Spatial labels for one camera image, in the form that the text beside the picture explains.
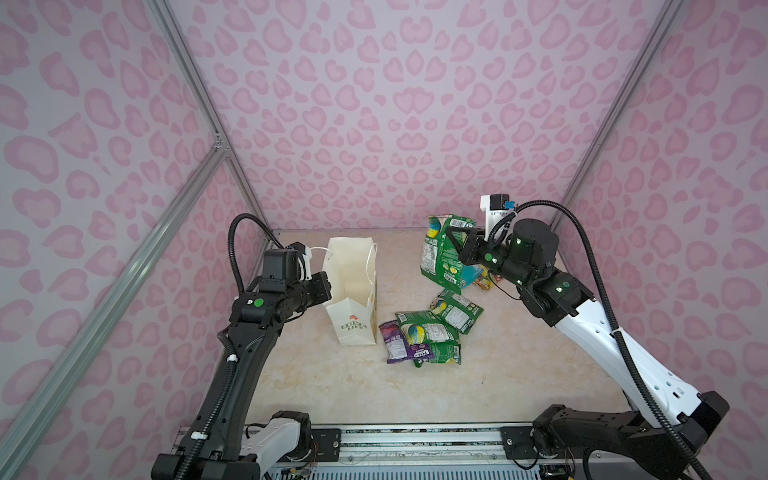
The teal snack packet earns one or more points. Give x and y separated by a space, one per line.
469 275

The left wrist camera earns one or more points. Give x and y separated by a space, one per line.
291 264

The white paper bag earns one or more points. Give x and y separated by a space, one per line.
350 265

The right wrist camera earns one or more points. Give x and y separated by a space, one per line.
498 212

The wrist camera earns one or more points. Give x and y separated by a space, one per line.
498 212
291 264

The aluminium frame post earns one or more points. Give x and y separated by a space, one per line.
180 49
665 24

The red yellow candy packet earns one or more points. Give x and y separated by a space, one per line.
486 280

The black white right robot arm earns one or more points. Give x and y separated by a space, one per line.
668 421

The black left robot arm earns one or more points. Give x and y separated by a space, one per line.
240 372

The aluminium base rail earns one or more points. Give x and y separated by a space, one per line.
420 447

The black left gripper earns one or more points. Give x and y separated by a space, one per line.
322 284

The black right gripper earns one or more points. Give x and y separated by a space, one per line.
474 243

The aluminium frame post left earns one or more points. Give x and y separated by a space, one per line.
180 49

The purple candy packet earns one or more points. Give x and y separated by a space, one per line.
398 348

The green Fox's candy packet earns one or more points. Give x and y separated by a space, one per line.
439 261

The aluminium frame post right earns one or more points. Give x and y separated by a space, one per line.
665 24

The aluminium diagonal frame bar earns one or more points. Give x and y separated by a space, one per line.
36 418

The green candy packet bottom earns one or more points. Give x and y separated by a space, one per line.
431 339

